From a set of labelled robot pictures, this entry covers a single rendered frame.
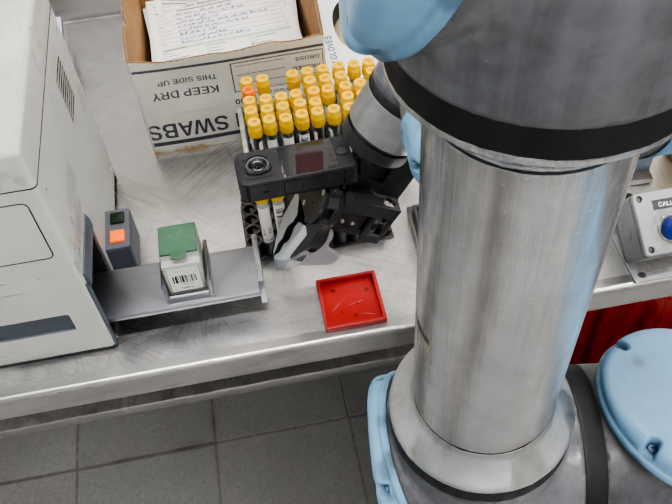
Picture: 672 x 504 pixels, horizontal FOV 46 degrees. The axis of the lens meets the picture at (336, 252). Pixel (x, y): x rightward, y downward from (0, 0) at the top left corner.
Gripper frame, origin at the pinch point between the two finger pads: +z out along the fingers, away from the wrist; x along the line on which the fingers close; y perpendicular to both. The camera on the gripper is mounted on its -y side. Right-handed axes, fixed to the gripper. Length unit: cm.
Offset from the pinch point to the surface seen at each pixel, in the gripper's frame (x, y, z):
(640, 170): 7.0, 41.8, -19.6
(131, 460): 25, 13, 99
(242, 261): 1.2, -2.8, 2.7
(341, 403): 29, 54, 76
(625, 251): -4.9, 35.4, -16.5
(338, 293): -2.7, 7.8, 1.0
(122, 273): 2.4, -14.3, 9.3
